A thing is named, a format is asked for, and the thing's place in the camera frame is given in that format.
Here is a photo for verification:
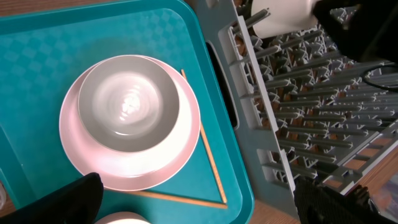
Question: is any teal plastic tray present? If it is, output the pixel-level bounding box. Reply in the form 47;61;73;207
1;1;254;223

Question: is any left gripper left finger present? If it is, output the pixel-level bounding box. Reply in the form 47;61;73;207
1;172;104;224

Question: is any wooden chopstick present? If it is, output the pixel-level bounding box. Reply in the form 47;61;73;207
180;68;228;205

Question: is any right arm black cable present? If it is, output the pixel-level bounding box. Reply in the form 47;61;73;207
362;63;398;93

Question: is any pink plate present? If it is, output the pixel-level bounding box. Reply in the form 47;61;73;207
59;55;201;192

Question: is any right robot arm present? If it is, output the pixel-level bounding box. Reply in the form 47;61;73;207
313;0;397;63

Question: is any small pink bowl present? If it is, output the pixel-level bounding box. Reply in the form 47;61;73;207
95;212;150;224

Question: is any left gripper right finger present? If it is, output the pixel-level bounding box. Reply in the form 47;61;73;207
294;177;395;224

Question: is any grey-white bowl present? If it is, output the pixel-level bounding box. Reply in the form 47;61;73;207
78;55;180;152

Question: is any wooden chopstick diagonal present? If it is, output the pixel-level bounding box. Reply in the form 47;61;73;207
126;191;228;209

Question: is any white cup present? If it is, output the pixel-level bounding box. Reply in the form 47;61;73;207
251;0;318;39

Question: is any grey plastic dish rack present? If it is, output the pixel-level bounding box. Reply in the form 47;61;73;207
189;0;397;217

